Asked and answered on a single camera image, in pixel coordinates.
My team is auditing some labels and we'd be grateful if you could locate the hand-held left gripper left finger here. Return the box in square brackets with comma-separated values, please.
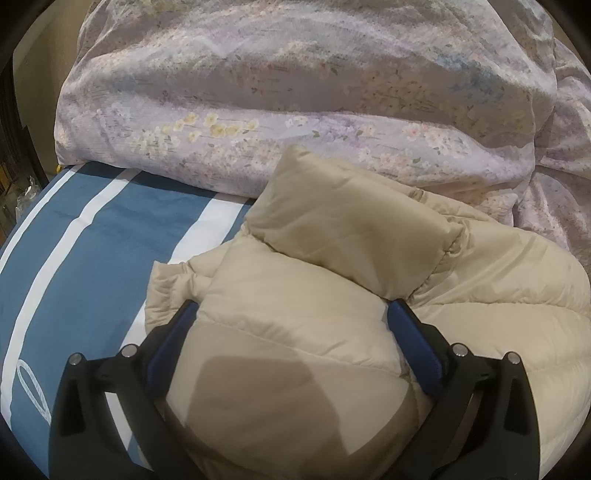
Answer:
[48, 299, 204, 480]

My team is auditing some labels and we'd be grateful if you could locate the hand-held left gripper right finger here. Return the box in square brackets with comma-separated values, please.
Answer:
[387, 298, 542, 480]

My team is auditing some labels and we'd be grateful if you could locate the beige puffer jacket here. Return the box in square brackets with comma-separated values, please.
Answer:
[144, 144, 591, 480]

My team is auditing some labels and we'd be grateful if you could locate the bed with blue striped sheet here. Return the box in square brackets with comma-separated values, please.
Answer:
[0, 161, 259, 480]

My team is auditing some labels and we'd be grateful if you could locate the bedside clutter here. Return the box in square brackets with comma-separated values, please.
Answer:
[0, 152, 43, 224]

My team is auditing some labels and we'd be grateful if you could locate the pink floral duvet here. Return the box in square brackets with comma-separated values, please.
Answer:
[54, 0, 591, 259]

